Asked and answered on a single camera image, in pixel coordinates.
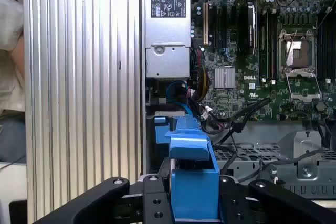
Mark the black RAM slots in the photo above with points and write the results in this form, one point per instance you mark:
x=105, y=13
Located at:
x=271, y=45

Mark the green motherboard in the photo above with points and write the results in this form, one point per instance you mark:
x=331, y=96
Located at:
x=236, y=98

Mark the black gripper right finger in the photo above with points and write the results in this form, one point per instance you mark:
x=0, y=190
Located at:
x=233, y=203

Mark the black PC case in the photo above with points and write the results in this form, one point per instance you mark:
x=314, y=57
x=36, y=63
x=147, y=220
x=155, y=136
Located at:
x=262, y=134

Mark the silver power supply unit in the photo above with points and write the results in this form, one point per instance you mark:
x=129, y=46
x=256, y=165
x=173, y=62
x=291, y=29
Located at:
x=168, y=58

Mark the CPU socket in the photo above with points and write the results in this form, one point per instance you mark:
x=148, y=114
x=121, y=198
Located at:
x=302, y=53

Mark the thin metal locking lever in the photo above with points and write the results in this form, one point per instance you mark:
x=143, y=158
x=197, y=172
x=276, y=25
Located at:
x=291, y=47

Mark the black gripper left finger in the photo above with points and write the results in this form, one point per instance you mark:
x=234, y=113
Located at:
x=155, y=200

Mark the silver chipset heatsink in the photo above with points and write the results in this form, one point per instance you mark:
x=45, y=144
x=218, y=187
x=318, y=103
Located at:
x=225, y=77

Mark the metal socket cover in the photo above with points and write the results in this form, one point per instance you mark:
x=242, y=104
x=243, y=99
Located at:
x=300, y=72

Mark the person in beige shirt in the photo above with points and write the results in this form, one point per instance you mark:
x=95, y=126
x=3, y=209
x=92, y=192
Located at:
x=11, y=82

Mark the metal disk bay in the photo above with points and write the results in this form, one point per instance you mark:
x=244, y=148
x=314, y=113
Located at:
x=309, y=142

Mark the beige expansion slot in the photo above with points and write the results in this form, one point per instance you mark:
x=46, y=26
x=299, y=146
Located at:
x=206, y=24

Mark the hard disk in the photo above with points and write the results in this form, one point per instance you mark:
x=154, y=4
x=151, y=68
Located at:
x=194, y=195

